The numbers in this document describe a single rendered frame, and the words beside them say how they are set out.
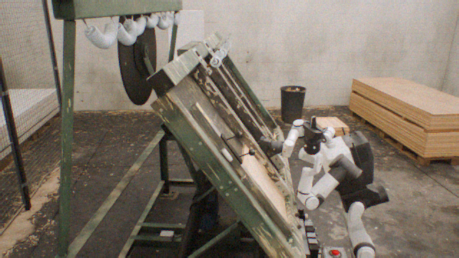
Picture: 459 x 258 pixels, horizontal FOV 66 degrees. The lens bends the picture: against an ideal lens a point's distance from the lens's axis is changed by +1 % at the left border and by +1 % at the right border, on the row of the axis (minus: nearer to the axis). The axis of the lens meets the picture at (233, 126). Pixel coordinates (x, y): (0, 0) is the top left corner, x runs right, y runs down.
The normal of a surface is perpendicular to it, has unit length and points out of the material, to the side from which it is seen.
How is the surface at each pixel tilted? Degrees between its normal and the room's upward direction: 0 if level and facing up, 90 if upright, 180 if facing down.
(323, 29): 90
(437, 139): 90
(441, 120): 90
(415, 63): 90
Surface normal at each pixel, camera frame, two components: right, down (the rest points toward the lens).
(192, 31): 0.12, 0.33
